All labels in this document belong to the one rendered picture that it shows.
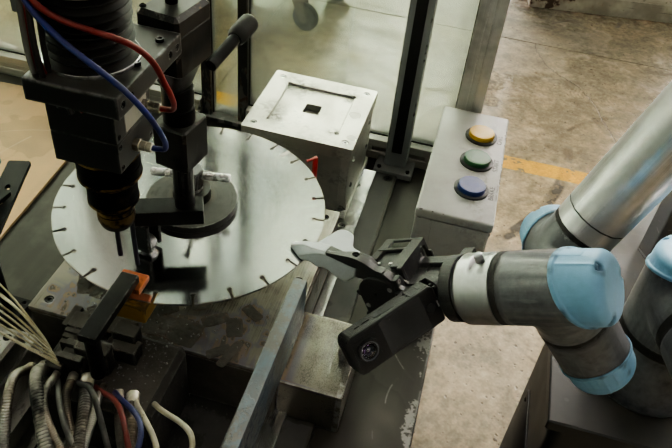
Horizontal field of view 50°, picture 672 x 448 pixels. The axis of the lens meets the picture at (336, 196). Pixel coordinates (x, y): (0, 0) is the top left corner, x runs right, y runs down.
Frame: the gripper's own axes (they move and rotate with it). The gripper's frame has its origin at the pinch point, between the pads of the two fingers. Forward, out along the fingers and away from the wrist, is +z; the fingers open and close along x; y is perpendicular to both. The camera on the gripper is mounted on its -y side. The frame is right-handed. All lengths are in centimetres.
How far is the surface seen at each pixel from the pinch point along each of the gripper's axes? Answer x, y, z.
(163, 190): 17.7, -1.1, 14.3
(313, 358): -7.0, -2.6, 1.6
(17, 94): 32, 23, 74
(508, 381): -85, 76, 29
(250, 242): 9.6, -1.5, 3.5
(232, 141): 17.1, 13.4, 14.9
